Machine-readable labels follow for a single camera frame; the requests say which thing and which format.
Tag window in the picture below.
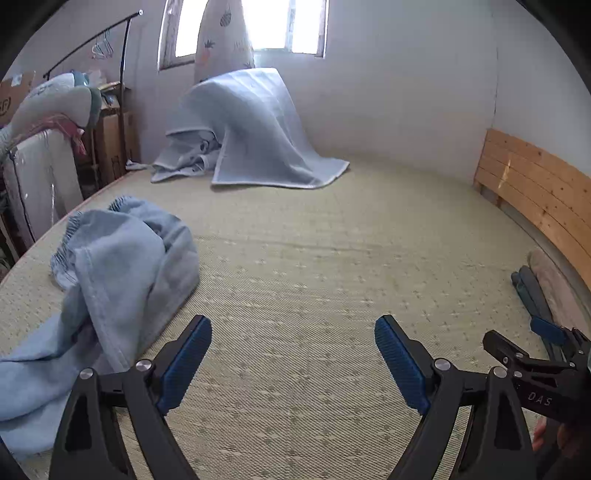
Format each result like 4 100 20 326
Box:
158 1 329 70

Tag pineapple print curtain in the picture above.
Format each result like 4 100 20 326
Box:
193 0 256 84

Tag light blue denim pants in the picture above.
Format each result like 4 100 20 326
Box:
1 196 199 459

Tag black clothes rack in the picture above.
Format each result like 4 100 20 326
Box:
42 9 144 176

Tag wooden headboard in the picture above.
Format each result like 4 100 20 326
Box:
474 129 591 285

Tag person's right hand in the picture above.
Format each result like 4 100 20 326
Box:
532 417 564 453

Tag light blue blanket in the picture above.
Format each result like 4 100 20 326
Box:
151 68 349 189

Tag white plush pillow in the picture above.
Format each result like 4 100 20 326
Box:
1 72 102 156

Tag clear plastic storage bag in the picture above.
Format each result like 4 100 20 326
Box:
3 129 83 248

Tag dark folded cloth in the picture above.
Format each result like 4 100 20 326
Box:
511 265 565 362

